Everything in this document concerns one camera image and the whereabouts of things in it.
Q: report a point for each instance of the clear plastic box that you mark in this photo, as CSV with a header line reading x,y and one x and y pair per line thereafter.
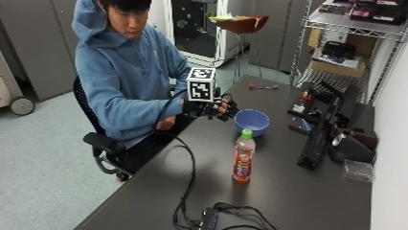
x,y
359,171

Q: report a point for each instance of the blue plastic bowl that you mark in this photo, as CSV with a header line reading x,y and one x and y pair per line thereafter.
x,y
251,121

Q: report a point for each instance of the grey wheeled cart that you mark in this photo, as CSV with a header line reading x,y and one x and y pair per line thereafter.
x,y
12,92

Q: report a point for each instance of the black camera stand equipment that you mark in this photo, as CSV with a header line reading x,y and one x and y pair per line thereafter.
x,y
323,124

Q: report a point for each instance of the cardboard box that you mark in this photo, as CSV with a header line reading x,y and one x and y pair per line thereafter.
x,y
337,67

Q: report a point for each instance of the black rounded device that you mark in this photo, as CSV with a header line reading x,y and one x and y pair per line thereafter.
x,y
352,147

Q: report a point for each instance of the the person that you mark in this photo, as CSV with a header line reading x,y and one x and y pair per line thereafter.
x,y
122,80

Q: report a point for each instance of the orange drink bottle green cap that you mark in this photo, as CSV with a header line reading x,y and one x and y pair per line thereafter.
x,y
243,158

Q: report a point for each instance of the black office chair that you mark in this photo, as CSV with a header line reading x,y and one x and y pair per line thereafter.
x,y
99,140

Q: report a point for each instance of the black glass display cabinet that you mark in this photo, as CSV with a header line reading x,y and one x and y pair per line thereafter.
x,y
195,28

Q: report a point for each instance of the brown bar stool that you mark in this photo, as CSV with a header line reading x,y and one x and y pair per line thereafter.
x,y
243,35

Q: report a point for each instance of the white marker cube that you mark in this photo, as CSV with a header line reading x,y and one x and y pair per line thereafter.
x,y
200,85

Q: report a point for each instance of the black usb hub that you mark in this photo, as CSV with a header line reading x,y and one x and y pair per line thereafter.
x,y
208,220

